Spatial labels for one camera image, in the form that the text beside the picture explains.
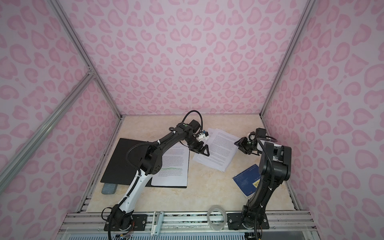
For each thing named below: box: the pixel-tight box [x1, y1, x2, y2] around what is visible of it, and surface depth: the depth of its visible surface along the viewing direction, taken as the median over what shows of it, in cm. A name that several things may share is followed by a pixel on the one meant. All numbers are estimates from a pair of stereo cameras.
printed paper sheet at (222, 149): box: [197, 129, 241, 173], surface depth 101 cm
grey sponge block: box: [101, 183, 118, 195], surface depth 84 cm
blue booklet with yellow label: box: [232, 164, 261, 199], surface depth 87 cm
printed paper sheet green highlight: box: [151, 141, 190, 187], surface depth 92 cm
